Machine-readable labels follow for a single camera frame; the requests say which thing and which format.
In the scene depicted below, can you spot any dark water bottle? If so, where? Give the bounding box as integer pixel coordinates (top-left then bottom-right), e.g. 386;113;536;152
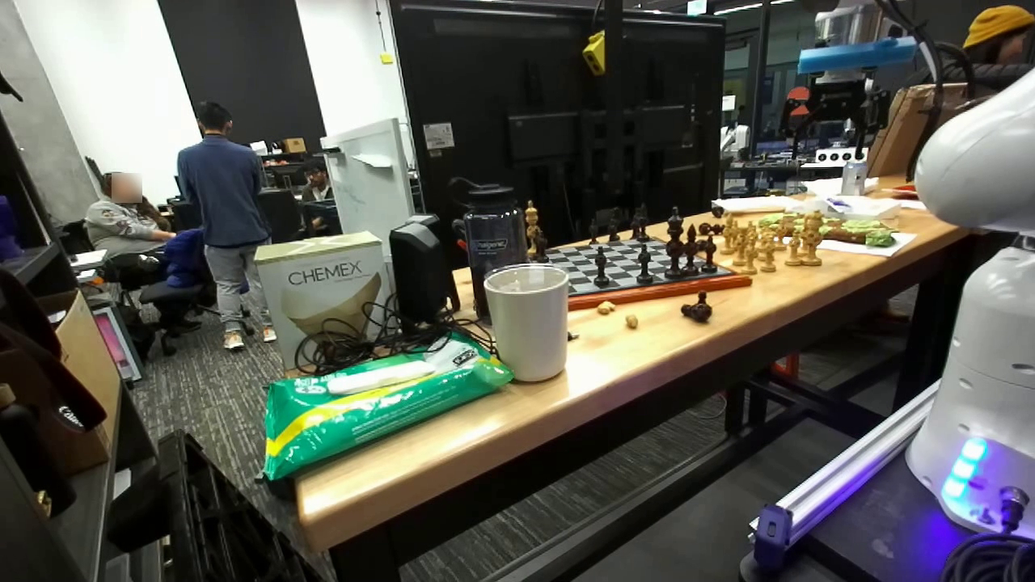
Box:
464;185;525;320

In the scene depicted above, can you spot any white Chemex box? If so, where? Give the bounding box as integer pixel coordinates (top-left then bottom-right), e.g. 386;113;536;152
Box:
256;234;386;369

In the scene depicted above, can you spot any aluminium rail with clamps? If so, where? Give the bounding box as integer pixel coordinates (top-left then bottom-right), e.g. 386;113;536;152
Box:
746;383;937;572

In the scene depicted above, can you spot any wooden framed chess board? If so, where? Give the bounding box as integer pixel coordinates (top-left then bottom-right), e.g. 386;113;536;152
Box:
546;240;750;310

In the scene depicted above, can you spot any tall light brown chess piece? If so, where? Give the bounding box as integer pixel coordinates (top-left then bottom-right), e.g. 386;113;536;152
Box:
525;199;546;260

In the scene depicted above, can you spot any seated person grey top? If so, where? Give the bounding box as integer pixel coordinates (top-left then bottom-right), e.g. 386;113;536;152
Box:
83;171;175;285

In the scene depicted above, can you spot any green patterned brown cloth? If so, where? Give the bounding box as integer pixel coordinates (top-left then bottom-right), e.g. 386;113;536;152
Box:
823;215;896;248

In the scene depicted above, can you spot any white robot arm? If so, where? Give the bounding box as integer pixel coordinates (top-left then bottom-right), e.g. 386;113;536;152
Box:
907;70;1035;536

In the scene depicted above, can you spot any light chess pieces cluster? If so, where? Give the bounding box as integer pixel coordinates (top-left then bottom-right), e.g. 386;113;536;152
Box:
720;214;826;276

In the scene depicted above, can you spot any dark chess pieces pair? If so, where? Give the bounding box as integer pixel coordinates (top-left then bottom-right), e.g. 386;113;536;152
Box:
678;290;713;324

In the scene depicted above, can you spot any black coffee grinder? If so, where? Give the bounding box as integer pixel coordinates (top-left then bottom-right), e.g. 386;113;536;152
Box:
387;214;443;337

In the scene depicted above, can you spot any standing person blue shirt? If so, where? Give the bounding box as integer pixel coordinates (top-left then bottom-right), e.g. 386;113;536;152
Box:
179;102;274;352

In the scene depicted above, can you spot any yellow triangle marker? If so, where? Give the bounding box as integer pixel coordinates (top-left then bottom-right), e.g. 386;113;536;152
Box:
583;28;607;77

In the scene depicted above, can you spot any green wipes packet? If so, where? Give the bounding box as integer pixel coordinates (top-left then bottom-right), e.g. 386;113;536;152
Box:
263;332;511;481

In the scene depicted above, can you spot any dark chess pieces back group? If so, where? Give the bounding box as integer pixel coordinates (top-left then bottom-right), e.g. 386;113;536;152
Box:
589;214;718;290

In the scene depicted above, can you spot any person with yellow beanie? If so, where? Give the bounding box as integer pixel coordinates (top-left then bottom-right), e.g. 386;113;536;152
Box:
951;3;1035;89

